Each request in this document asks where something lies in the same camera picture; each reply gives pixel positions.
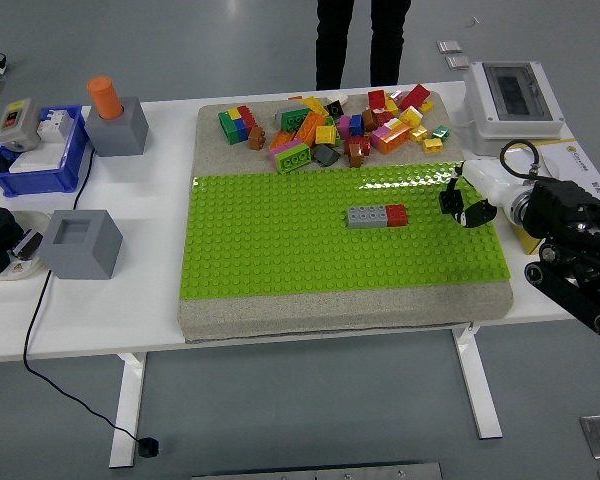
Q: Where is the black power cord with plug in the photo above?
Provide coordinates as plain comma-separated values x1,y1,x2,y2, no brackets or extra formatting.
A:
22,147,160,459

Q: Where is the large orange brick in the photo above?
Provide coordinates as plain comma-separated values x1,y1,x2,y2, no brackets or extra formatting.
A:
378,122,412,155

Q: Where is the grey-brown foam mat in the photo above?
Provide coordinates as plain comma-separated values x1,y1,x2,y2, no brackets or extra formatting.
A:
177,89,515,345

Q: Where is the grey long building brick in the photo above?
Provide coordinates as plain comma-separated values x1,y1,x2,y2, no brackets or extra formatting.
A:
346,203,389,230

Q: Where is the green studded baseplate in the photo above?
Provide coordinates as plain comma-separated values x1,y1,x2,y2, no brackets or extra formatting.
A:
178,159,512,301

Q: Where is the blue plastic bin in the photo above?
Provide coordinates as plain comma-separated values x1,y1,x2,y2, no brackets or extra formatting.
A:
0,103,91,198

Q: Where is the brown white small block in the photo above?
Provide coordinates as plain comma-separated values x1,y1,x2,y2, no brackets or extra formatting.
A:
12,228,45,261

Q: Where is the orange cylinder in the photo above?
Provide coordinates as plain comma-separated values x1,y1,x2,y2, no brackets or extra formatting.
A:
86,75,125,121

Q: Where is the grey switch box red button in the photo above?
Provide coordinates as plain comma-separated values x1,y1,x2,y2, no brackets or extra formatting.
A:
0,97,42,153

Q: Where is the yellow white cardboard box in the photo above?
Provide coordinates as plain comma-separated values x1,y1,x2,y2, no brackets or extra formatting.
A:
509,138,600,256

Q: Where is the white electrical distribution box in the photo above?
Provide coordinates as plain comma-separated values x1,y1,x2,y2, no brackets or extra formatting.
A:
462,59,566,156

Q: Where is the person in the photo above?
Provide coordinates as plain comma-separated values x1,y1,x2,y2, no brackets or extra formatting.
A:
314,0,412,91

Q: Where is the white circuit breaker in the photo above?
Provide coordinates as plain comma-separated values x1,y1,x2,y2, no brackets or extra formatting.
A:
36,108,76,144

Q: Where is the lime building brick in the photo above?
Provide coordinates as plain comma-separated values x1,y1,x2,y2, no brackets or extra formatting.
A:
273,144,314,175

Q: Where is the orange long building brick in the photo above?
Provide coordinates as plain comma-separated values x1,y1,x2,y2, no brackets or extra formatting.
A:
294,112,326,146

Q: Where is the white plate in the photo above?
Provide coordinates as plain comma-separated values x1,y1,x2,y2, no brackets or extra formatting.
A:
0,209,54,282

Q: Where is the white table leg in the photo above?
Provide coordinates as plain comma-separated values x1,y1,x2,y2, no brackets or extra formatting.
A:
452,324,504,441
108,352,149,470

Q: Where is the red stacked brick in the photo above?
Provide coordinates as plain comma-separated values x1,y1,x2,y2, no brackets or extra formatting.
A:
237,104,259,134

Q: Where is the black building brick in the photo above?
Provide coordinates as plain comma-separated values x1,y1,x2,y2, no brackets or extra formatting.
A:
438,188,464,215

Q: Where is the grey cube with square recess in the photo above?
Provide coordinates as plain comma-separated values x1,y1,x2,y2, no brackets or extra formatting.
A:
38,208,125,281

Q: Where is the grey cube with round hole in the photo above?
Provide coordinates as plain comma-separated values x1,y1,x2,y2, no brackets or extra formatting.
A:
83,95,150,158

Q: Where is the red long building brick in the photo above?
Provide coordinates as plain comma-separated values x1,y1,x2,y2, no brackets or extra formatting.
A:
398,83,431,111

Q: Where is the green stacked brick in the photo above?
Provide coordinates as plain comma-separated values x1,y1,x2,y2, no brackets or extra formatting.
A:
218,110,239,145

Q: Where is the grey sloped brick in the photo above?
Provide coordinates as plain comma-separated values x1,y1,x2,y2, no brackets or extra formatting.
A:
312,144,341,168

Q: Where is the white flat box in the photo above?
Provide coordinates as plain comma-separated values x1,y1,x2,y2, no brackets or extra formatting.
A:
8,144,66,175

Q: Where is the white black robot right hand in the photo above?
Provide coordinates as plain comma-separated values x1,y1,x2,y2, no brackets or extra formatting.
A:
438,158,524,230

